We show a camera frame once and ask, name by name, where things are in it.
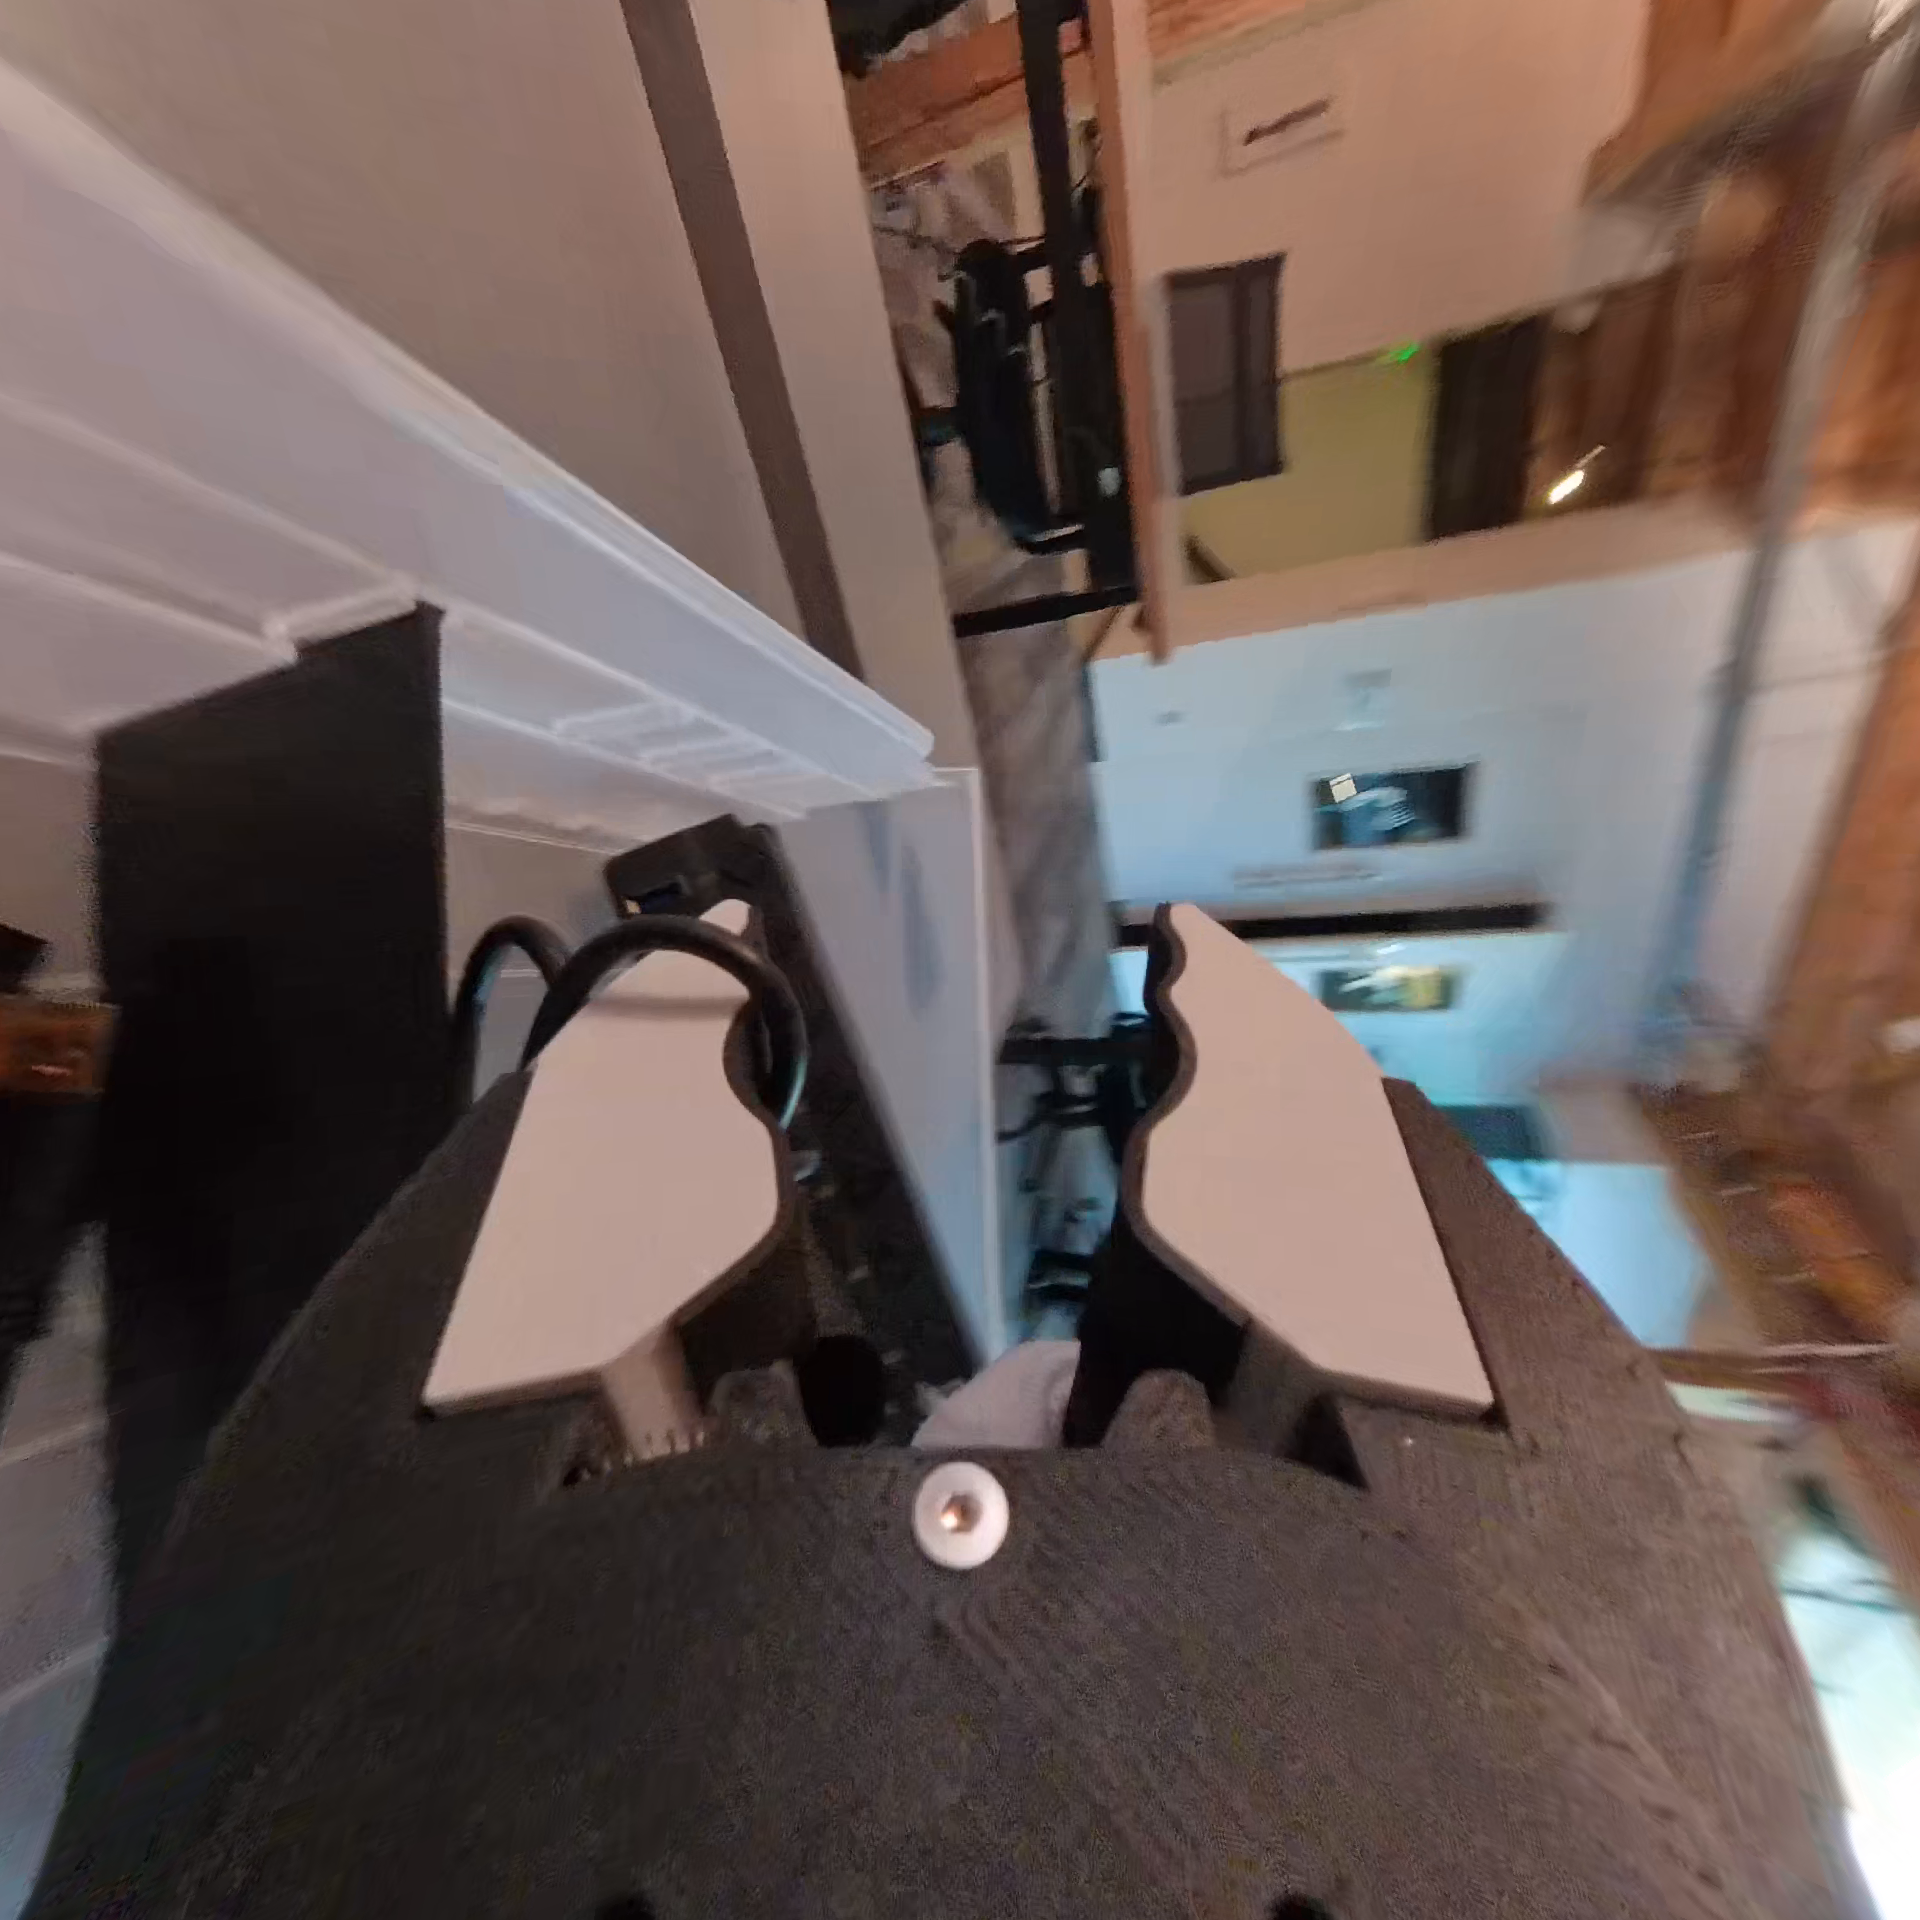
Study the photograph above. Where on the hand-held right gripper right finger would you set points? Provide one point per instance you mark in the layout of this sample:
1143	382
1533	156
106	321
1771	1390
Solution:
1307	1184

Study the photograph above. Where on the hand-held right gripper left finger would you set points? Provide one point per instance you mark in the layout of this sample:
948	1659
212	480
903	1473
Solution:
630	1184

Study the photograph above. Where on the long black usb hub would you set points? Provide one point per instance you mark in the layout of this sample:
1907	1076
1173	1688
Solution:
869	1171

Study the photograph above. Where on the clear plastic bin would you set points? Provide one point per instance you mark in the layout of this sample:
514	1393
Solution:
375	450

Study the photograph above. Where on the person's right hand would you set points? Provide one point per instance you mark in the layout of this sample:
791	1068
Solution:
997	1394

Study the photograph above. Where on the black bin divider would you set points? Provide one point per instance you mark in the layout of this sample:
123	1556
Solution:
270	975

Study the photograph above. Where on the black mesh office chair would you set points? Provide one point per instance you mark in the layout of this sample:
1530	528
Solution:
1223	375

